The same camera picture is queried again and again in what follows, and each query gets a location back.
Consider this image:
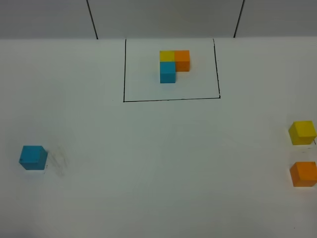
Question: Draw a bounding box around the blue template block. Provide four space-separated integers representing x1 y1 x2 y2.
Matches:
159 61 176 83

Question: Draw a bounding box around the yellow template block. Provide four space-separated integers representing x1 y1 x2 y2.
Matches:
159 51 175 62

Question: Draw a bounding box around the orange template block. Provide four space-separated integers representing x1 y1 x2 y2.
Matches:
174 50 190 72

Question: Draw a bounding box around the orange loose block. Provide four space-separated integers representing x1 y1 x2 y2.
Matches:
290 162 317 187

